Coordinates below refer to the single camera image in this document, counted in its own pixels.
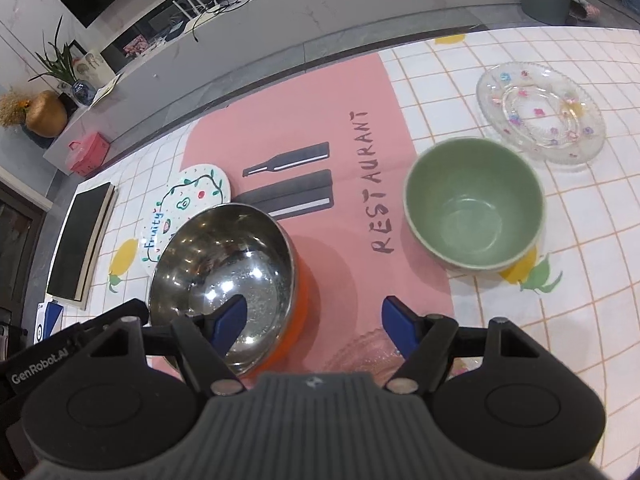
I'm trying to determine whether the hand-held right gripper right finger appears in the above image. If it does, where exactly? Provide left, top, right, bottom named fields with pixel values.
left=381, top=296, right=541, bottom=395

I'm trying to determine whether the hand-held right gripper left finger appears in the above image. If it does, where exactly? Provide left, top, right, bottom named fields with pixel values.
left=90, top=294, right=249, bottom=396

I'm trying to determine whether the steel bowl with orange outside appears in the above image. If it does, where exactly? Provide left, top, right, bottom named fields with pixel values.
left=148, top=203, right=319, bottom=377

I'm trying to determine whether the white painted fruit plate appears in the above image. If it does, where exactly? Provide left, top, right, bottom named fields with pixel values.
left=141, top=164, right=232, bottom=277

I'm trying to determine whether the green ceramic bowl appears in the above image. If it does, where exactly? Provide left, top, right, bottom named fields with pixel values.
left=403, top=138, right=545, bottom=274

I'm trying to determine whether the blue and white box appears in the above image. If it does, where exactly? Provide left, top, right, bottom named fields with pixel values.
left=35, top=300, right=66, bottom=345

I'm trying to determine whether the plain clear glass plate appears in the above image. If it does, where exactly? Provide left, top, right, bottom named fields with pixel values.
left=320, top=327, right=417, bottom=377

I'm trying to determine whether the black framed board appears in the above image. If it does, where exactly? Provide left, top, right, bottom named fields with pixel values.
left=46, top=181, right=118, bottom=310

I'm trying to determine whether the lemon checked tablecloth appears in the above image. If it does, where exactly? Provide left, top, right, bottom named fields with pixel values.
left=37, top=25, right=640, bottom=411

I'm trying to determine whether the pink plastic basket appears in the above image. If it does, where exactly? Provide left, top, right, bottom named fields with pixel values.
left=67, top=131, right=112, bottom=177

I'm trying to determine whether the pink printed placemat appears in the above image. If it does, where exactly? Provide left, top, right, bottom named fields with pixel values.
left=150, top=52, right=456, bottom=377

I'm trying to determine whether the gold round vase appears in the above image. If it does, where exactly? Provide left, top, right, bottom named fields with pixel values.
left=25, top=90, right=68, bottom=138

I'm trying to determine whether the dried flower bunch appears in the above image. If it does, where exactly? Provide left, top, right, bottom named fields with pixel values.
left=0, top=87, right=28, bottom=128

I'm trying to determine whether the flowered clear glass plate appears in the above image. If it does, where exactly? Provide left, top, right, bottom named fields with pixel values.
left=475, top=61, right=607, bottom=167

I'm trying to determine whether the white printed card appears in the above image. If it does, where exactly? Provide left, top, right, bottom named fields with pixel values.
left=74, top=51, right=120, bottom=92

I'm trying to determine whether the green potted plant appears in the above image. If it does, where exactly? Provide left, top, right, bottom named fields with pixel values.
left=29, top=16, right=97, bottom=107

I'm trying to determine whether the grey low cabinet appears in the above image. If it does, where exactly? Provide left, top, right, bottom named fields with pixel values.
left=42, top=0, right=526, bottom=178

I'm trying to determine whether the white router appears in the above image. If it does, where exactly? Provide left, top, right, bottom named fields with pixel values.
left=171, top=0, right=217, bottom=22

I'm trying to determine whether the pink slipper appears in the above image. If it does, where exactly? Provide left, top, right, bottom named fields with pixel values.
left=569, top=0, right=602, bottom=22

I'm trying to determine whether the small picture frame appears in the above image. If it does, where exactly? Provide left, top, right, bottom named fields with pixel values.
left=122, top=35, right=149, bottom=59

